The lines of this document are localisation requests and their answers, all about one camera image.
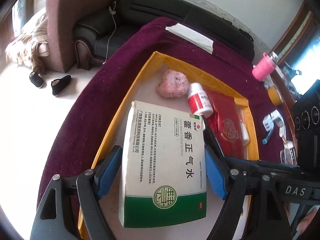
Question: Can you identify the small white red box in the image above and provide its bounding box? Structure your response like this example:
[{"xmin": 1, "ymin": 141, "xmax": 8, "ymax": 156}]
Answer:
[{"xmin": 263, "ymin": 109, "xmax": 284, "ymax": 132}]

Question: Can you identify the red foil packet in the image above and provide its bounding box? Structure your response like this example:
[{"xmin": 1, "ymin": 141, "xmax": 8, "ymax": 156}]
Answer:
[{"xmin": 205, "ymin": 89, "xmax": 244, "ymax": 159}]

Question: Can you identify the right black shoe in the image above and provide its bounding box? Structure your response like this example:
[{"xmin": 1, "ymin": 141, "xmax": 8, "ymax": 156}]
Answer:
[{"xmin": 51, "ymin": 75, "xmax": 72, "ymax": 96}]

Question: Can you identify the pink sleeved water bottle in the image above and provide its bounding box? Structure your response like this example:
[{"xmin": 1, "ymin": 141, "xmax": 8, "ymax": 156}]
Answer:
[{"xmin": 252, "ymin": 51, "xmax": 278, "ymax": 81}]

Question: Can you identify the left black shoe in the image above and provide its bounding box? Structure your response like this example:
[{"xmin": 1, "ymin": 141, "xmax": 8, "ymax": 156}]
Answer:
[{"xmin": 29, "ymin": 72, "xmax": 44, "ymax": 88}]

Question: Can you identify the wooden cabinet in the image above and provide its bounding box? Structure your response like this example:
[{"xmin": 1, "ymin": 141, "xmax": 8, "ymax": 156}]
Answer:
[{"xmin": 271, "ymin": 2, "xmax": 319, "ymax": 102}]

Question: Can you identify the small white red-label bottle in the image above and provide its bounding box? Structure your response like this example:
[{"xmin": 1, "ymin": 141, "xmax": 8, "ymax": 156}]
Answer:
[{"xmin": 238, "ymin": 115, "xmax": 250, "ymax": 146}]

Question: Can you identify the maroon armchair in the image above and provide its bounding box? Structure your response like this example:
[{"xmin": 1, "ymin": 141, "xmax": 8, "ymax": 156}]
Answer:
[{"xmin": 40, "ymin": 0, "xmax": 112, "ymax": 73}]

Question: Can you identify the yellow-edged cardboard tray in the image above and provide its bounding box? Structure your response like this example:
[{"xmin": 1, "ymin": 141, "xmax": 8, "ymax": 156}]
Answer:
[{"xmin": 77, "ymin": 51, "xmax": 259, "ymax": 240}]

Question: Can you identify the yellow tape roll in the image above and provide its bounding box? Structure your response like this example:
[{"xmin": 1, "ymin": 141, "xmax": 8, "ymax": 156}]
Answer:
[{"xmin": 267, "ymin": 86, "xmax": 283, "ymax": 106}]

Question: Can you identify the green white medicine box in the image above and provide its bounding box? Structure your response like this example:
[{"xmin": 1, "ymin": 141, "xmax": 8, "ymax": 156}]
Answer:
[{"xmin": 119, "ymin": 101, "xmax": 207, "ymax": 228}]

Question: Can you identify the black shoe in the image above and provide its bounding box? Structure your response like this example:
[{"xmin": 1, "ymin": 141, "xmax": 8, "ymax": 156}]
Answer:
[
  {"xmin": 51, "ymin": 75, "xmax": 72, "ymax": 96},
  {"xmin": 29, "ymin": 72, "xmax": 44, "ymax": 88}
]

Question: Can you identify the pink fluffy plush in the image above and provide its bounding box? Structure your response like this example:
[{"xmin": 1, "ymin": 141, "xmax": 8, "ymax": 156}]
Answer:
[{"xmin": 156, "ymin": 69, "xmax": 189, "ymax": 98}]

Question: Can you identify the white red medicine bottle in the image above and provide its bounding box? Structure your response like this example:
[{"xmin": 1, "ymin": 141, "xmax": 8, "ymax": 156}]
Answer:
[{"xmin": 188, "ymin": 82, "xmax": 213, "ymax": 118}]

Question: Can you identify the maroon velvet bedspread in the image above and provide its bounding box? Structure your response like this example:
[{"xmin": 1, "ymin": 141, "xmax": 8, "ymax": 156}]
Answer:
[{"xmin": 36, "ymin": 16, "xmax": 298, "ymax": 205}]

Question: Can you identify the person right hand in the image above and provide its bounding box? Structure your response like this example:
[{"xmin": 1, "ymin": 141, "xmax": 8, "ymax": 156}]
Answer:
[{"xmin": 296, "ymin": 208, "xmax": 318, "ymax": 233}]

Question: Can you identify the black leather sofa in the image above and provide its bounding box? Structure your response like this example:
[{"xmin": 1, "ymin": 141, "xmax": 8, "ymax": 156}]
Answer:
[{"xmin": 73, "ymin": 0, "xmax": 255, "ymax": 69}]

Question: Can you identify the white folded paper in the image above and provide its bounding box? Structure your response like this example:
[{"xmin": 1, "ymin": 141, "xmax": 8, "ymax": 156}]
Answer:
[{"xmin": 165, "ymin": 23, "xmax": 214, "ymax": 54}]

